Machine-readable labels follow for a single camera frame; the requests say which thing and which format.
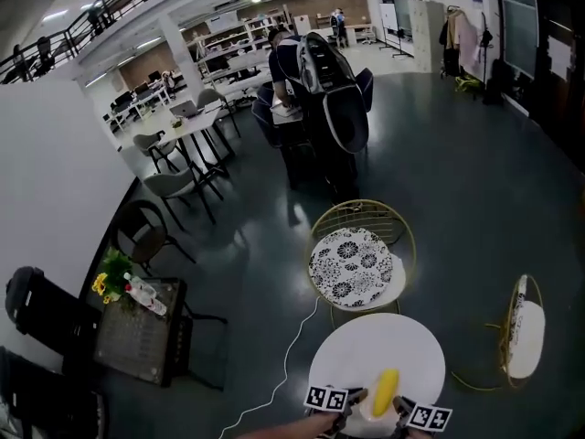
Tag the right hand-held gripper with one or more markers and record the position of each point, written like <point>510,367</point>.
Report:
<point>429,418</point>

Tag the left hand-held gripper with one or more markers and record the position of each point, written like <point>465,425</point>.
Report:
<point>326,398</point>

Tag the white plate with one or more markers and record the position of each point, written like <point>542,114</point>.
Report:
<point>365,410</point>

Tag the yellow banana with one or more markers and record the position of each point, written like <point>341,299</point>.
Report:
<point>385,391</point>

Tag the person's left forearm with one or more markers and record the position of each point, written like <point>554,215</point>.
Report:
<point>297,430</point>

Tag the round white table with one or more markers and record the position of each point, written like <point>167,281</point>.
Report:
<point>375,341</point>

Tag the white seat cushion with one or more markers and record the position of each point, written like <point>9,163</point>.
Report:
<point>528,341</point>
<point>398,277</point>

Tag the floral round seat cushion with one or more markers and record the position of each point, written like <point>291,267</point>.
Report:
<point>352,268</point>

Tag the floral back cushion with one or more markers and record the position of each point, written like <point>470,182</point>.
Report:
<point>520,300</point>

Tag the black glass side table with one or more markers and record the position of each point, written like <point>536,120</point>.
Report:
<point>137,336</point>

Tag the clear water bottle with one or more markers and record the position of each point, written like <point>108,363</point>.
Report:
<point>146,295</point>

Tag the black round-back chair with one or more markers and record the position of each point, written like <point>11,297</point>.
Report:
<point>146,240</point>

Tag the sunflower plant pot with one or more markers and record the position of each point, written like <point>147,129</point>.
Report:
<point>116,268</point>

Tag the grey chair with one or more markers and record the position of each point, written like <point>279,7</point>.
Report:
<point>146,142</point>
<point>171,183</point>
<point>210,99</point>

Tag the marble-top table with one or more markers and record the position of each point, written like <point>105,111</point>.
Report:
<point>285,112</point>

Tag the dark blue chair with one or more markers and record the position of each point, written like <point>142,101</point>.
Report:
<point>267,117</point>
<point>365,85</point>

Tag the black hard case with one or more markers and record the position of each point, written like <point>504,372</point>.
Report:
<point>50,396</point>
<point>50,304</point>

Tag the white table with black legs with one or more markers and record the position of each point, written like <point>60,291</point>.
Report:
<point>192,124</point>

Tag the yellow-green bag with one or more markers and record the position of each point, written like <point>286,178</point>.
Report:
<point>467,83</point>

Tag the silver laptop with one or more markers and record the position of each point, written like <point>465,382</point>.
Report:
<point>185,108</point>

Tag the white locker cabinet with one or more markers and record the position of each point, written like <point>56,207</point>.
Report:
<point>427,35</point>

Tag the coat rack with clothes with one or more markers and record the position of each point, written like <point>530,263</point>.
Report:
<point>461,39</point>

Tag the rolling whiteboard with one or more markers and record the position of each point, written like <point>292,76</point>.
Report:
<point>388,16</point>

